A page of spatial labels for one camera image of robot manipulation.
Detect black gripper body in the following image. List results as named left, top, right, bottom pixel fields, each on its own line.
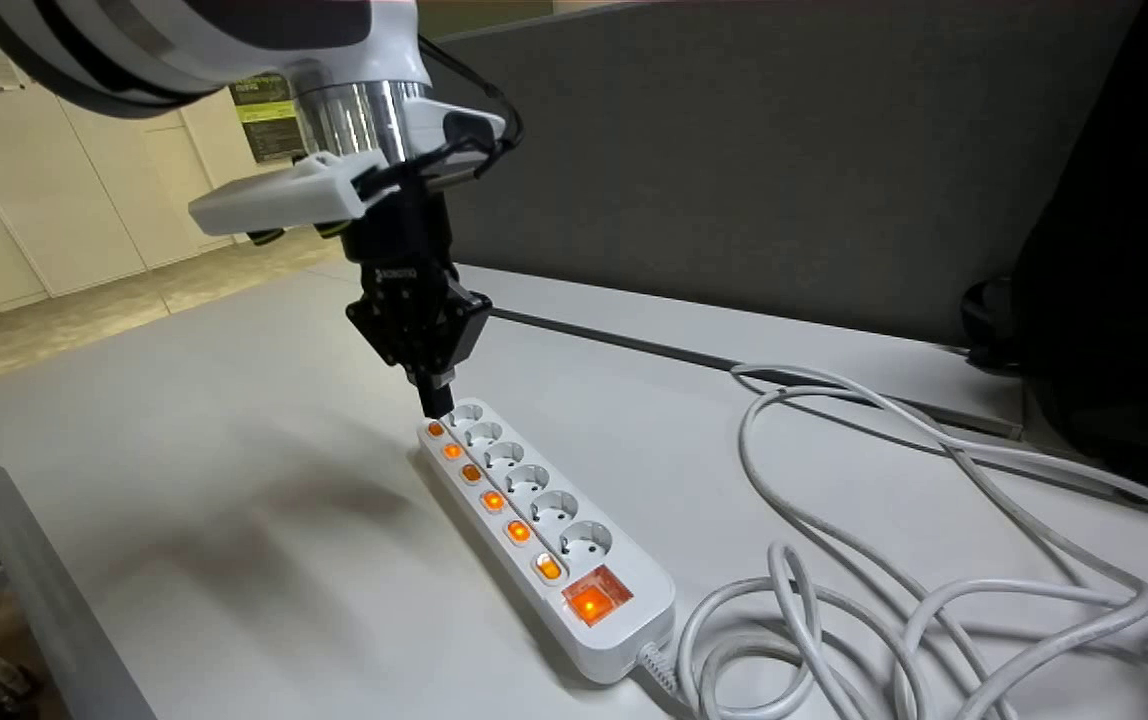
left=336, top=179, right=497, bottom=381

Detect white six-socket power strip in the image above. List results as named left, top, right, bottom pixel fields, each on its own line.
left=412, top=393, right=686, bottom=686

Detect beige cabinet fronts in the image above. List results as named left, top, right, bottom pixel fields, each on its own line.
left=0, top=23, right=267, bottom=340

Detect grey partition panel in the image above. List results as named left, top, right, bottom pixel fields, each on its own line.
left=423, top=0, right=1148, bottom=352

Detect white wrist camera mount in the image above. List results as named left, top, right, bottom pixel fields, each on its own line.
left=183, top=142, right=392, bottom=244

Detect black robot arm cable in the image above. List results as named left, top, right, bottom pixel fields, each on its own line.
left=412, top=33, right=531, bottom=189

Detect thin black cable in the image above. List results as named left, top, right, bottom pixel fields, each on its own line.
left=489, top=302, right=1030, bottom=439

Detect white power strip cable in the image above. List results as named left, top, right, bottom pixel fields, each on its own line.
left=639, top=354, right=1148, bottom=720

